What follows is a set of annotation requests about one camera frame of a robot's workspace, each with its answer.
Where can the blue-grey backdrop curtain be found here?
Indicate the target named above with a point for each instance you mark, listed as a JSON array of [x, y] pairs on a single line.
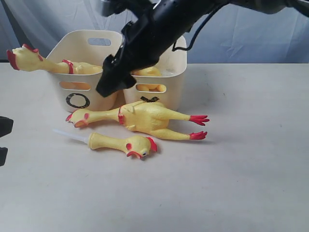
[[233, 35]]

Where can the severed rubber chicken head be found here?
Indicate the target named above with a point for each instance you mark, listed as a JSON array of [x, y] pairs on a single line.
[[138, 146]]

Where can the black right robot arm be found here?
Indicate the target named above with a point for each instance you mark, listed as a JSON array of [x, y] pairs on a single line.
[[199, 12]]

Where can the headless rubber chicken body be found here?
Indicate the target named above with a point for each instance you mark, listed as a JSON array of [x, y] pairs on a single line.
[[148, 84]]

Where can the whole rubber chicken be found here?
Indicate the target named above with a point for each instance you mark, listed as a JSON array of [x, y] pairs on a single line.
[[27, 59], [147, 117]]

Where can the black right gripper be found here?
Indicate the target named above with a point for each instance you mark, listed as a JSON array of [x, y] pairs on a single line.
[[144, 42]]

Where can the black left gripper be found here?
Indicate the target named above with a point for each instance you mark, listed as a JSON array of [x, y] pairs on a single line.
[[6, 127]]

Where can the cream bin marked X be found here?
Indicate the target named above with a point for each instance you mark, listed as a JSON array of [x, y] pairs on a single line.
[[172, 65]]

